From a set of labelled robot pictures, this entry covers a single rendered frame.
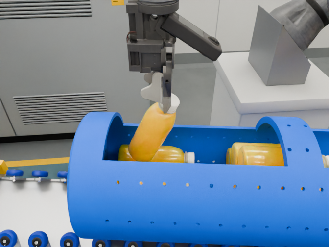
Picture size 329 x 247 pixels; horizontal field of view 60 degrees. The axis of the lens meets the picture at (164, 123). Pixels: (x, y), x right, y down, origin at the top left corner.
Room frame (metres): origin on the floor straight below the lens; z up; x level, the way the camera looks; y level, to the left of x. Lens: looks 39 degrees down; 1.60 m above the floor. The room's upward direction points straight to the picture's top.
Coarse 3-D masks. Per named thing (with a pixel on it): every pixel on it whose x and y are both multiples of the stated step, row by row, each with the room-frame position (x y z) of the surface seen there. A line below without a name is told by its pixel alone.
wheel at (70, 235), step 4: (68, 232) 0.36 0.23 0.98; (72, 232) 0.36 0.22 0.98; (64, 236) 0.35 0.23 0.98; (68, 236) 0.35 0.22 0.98; (72, 236) 0.35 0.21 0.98; (76, 236) 0.35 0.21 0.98; (60, 240) 0.35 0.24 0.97; (64, 240) 0.35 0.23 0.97; (68, 240) 0.35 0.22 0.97; (72, 240) 0.35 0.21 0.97; (76, 240) 0.35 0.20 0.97; (60, 244) 0.34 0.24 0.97; (64, 244) 0.34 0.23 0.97; (68, 244) 0.34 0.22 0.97; (72, 244) 0.34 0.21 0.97; (76, 244) 0.34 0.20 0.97
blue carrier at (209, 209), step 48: (96, 144) 0.40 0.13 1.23; (192, 144) 0.57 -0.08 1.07; (288, 144) 0.40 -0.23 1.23; (96, 192) 0.33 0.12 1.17; (144, 192) 0.33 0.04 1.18; (192, 192) 0.32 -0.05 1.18; (240, 192) 0.32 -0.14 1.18; (288, 192) 0.32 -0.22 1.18; (144, 240) 0.31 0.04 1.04; (192, 240) 0.30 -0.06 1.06; (240, 240) 0.29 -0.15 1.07; (288, 240) 0.29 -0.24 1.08
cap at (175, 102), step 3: (171, 93) 0.51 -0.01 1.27; (171, 96) 0.50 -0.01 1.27; (174, 96) 0.50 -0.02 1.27; (171, 99) 0.49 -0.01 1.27; (174, 99) 0.49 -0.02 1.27; (177, 99) 0.49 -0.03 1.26; (171, 102) 0.48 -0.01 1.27; (174, 102) 0.48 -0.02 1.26; (177, 102) 0.49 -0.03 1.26; (162, 105) 0.48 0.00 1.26; (171, 105) 0.47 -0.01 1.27; (174, 105) 0.47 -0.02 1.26; (177, 105) 0.48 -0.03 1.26; (171, 108) 0.47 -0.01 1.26; (174, 108) 0.48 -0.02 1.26
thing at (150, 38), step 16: (128, 0) 0.51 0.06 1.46; (128, 16) 0.50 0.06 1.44; (144, 16) 0.48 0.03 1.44; (160, 16) 0.48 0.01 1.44; (128, 32) 0.49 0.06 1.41; (144, 32) 0.48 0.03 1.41; (160, 32) 0.48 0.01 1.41; (128, 48) 0.46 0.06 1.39; (144, 48) 0.46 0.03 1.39; (160, 48) 0.46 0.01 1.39; (144, 64) 0.47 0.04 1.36; (160, 64) 0.46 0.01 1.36
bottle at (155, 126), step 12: (156, 108) 0.49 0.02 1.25; (144, 120) 0.49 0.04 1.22; (156, 120) 0.47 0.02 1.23; (168, 120) 0.47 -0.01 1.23; (144, 132) 0.48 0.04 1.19; (156, 132) 0.47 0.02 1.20; (168, 132) 0.48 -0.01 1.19; (132, 144) 0.50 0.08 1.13; (144, 144) 0.48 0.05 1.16; (156, 144) 0.47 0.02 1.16; (132, 156) 0.49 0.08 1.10; (144, 156) 0.48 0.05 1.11
